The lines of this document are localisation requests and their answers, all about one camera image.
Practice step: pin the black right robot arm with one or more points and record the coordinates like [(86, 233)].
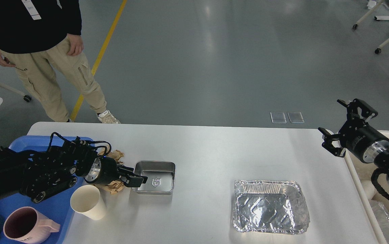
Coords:
[(380, 176)]

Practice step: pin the clear floor plate left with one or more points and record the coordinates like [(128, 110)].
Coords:
[(278, 117)]

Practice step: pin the clear floor plate right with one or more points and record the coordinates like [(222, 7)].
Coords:
[(295, 117)]

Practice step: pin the person's left hand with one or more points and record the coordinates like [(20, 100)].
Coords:
[(76, 45)]

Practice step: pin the person in black top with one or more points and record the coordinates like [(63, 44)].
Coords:
[(33, 36)]

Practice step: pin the pink mug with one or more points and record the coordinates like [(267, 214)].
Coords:
[(28, 225)]

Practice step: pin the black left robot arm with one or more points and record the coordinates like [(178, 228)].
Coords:
[(40, 175)]

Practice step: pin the clear floor plate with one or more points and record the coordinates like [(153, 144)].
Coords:
[(295, 117), (278, 117)]

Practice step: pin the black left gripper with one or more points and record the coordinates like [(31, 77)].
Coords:
[(105, 170)]

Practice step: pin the white rolling chair base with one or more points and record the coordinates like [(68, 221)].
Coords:
[(384, 20)]

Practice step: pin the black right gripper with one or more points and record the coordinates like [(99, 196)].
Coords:
[(356, 135)]

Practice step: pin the aluminium foil tray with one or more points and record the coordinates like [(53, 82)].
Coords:
[(269, 206)]

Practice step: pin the square steel tray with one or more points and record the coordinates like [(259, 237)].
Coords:
[(160, 177)]

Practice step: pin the cream paper cup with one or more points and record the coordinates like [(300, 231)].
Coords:
[(88, 201)]

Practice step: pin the clear plastic bag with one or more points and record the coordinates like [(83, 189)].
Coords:
[(382, 215)]

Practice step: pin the blue plastic tray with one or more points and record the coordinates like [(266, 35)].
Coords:
[(56, 208)]

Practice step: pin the cream plastic bin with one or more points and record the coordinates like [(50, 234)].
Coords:
[(361, 175)]

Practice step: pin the crumpled brown paper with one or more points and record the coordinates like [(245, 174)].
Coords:
[(115, 186)]

